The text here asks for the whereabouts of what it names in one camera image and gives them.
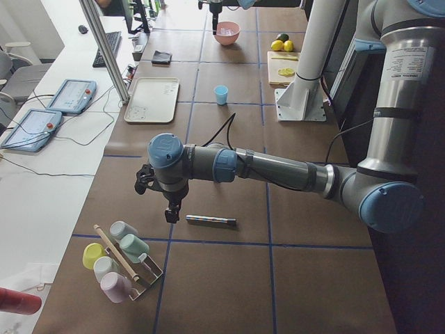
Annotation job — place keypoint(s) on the grey cup on rack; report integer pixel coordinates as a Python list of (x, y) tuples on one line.
[(120, 229)]

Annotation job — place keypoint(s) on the pile of clear ice cubes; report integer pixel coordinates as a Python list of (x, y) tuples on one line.
[(225, 32)]

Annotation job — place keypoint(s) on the green cup on rack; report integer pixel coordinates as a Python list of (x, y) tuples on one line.
[(133, 247)]

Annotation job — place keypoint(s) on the pink plastic bowl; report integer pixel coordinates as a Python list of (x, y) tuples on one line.
[(228, 40)]

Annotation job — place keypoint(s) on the folded grey cloth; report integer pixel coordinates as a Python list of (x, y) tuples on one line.
[(161, 58)]

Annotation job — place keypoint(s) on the yellow plastic knife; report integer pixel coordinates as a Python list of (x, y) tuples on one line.
[(286, 58)]

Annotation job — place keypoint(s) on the white cup on rack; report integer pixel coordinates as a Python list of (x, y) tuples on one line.
[(103, 266)]

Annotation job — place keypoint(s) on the wire cup rack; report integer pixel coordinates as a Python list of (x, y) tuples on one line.
[(149, 273)]

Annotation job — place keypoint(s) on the lemon slices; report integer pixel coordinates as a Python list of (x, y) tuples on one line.
[(286, 72)]

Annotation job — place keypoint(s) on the cream bear serving tray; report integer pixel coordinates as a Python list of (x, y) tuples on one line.
[(153, 100)]

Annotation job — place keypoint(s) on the computer mouse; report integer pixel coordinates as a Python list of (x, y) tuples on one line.
[(82, 29)]

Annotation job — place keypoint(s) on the wooden stick on rack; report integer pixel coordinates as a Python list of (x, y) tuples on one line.
[(115, 252)]

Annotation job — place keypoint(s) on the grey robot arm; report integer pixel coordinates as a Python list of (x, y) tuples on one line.
[(381, 187), (216, 6)]

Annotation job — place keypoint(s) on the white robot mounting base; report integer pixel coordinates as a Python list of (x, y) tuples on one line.
[(302, 99)]

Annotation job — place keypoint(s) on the blue teach pendant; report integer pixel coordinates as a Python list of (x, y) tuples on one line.
[(33, 131), (73, 96)]

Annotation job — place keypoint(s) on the wooden cutting board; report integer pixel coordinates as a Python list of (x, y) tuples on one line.
[(274, 65)]

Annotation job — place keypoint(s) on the yellow cup on rack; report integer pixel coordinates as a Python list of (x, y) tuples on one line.
[(91, 253)]

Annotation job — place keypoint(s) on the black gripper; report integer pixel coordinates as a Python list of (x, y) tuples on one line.
[(172, 197)]

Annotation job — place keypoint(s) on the light blue plastic cup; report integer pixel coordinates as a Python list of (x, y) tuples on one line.
[(221, 93)]

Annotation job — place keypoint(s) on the grey office chair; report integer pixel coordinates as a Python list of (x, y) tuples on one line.
[(19, 75)]

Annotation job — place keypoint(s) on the pink cup on rack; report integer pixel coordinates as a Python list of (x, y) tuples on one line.
[(116, 287)]

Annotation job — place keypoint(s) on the steel muddler with black tip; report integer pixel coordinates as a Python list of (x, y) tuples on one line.
[(211, 221)]

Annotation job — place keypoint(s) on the green avocado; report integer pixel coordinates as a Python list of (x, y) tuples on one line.
[(283, 37)]

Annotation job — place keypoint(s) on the yellow lemon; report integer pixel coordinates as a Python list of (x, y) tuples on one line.
[(277, 45), (288, 46)]

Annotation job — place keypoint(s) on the red cylinder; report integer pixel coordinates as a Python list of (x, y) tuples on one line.
[(19, 302)]

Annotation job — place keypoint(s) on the blue teach pendant far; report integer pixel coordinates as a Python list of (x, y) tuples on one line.
[(73, 96)]

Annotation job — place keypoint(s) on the aluminium frame post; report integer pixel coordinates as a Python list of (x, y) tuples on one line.
[(99, 34)]

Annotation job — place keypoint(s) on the blue teach pendant near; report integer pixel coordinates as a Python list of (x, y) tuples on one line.
[(33, 131)]

